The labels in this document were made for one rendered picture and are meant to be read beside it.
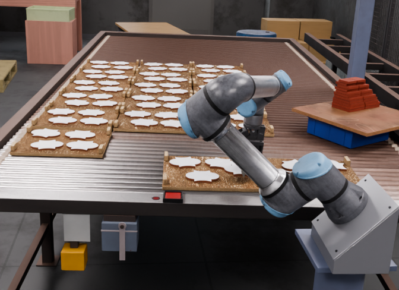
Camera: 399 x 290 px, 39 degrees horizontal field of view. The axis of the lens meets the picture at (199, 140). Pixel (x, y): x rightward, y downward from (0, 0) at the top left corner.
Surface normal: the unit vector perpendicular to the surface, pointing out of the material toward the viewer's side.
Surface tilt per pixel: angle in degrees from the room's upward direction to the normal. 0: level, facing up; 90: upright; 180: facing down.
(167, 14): 90
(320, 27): 90
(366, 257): 90
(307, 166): 38
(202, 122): 103
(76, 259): 90
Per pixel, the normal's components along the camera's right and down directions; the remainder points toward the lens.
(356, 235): -0.68, -0.68
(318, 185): -0.14, 0.50
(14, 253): 0.04, -0.95
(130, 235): 0.02, 0.32
